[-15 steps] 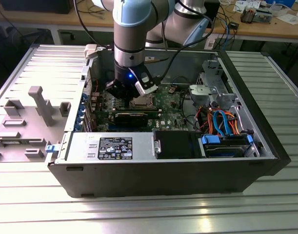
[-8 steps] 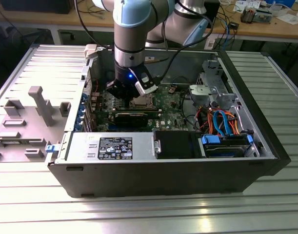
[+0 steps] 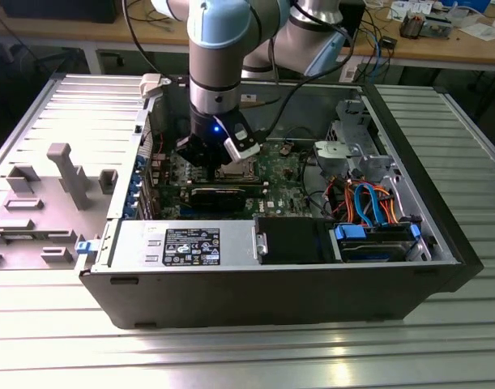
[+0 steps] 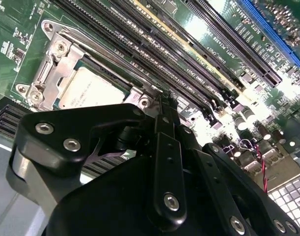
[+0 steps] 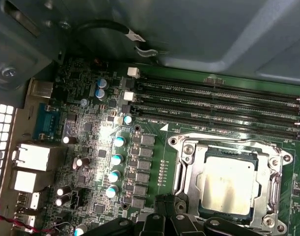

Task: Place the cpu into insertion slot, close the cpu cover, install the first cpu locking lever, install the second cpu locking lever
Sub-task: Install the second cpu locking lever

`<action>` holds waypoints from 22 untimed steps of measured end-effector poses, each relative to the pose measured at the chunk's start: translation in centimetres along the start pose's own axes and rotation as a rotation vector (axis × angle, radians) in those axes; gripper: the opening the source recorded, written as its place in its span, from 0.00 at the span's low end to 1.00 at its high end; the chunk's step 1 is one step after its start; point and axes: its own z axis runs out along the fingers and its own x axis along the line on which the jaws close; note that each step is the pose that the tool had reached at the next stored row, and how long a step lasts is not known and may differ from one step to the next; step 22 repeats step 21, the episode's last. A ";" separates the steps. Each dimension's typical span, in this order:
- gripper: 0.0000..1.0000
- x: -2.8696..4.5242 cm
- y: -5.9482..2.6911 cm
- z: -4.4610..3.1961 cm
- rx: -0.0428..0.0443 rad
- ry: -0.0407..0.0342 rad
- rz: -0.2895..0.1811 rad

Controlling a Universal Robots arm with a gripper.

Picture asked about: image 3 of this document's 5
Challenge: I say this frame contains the orange wire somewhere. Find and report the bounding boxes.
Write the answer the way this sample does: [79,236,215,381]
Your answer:
[374,185,401,224]

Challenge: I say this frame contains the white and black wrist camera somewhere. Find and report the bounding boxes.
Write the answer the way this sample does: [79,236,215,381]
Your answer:
[212,115,261,160]

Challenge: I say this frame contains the green RAM stick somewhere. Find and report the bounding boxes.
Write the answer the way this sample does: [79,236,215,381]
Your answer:
[190,184,265,195]

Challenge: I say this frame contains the grey metal box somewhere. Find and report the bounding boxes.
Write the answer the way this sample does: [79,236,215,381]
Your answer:
[423,10,454,41]

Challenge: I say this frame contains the silver metal drive cage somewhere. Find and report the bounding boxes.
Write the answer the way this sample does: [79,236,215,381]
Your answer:
[314,98,398,183]

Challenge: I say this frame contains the hard disk in blue carrier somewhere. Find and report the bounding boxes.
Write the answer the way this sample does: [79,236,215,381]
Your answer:
[330,224,421,264]

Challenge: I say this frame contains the beige plastic case clip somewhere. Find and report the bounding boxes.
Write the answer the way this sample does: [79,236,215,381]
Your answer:
[138,72,165,100]

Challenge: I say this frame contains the metal CPU cooler heat sink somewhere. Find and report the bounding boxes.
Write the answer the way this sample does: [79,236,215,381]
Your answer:
[399,14,425,41]

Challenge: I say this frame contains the blue flat wire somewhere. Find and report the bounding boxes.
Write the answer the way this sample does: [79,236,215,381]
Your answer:
[353,182,388,228]

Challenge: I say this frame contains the grey plastic parts rack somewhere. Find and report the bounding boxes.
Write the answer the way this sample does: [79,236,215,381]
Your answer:
[0,141,119,271]

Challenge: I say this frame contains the black drive bay box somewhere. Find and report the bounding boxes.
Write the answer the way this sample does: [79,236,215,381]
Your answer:
[254,216,333,267]

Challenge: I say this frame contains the wooden desk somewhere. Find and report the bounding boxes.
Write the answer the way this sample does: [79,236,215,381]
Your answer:
[0,0,495,74]

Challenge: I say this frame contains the black and silver PC case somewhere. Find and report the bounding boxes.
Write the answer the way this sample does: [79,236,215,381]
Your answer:
[77,75,485,330]

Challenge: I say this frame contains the CPU socket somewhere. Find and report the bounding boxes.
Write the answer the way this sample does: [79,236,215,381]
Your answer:
[214,156,259,180]

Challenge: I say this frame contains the metal socket cover frame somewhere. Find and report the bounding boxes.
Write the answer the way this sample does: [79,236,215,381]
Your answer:
[217,158,257,179]

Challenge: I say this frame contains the silver power supply box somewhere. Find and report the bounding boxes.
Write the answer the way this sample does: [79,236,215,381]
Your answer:
[91,220,258,273]

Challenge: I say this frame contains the white paper sheets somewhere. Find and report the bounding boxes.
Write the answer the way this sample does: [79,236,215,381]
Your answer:
[459,22,495,41]

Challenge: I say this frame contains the green motherboard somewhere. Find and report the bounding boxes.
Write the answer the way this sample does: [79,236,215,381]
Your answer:
[149,135,315,222]

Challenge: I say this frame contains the black graphics card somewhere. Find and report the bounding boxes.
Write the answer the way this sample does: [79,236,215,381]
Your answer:
[189,186,247,212]

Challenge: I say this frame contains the black computer case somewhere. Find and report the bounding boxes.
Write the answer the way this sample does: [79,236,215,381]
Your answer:
[0,0,121,24]

